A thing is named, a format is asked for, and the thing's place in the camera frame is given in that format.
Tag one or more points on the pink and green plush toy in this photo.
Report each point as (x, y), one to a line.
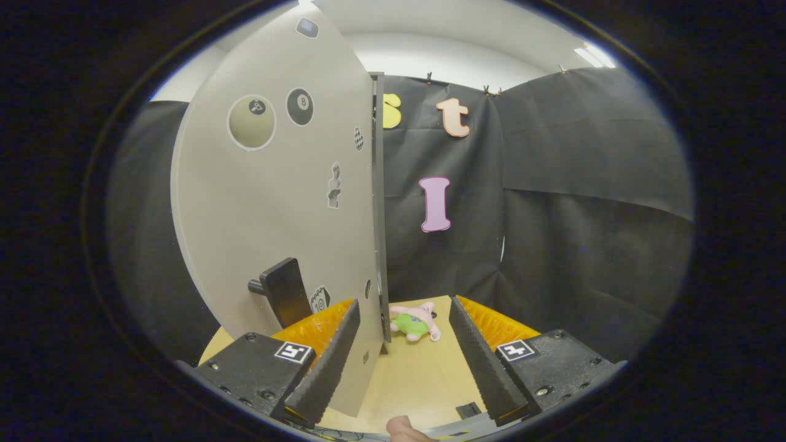
(416, 322)

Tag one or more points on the black backdrop cloth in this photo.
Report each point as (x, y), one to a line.
(583, 215)

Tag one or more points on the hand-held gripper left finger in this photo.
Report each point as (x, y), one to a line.
(325, 362)

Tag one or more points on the grey shoe cabinet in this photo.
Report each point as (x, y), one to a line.
(379, 215)

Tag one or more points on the long ceiling light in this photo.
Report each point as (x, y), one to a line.
(592, 56)

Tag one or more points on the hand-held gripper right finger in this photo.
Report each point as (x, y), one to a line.
(485, 362)

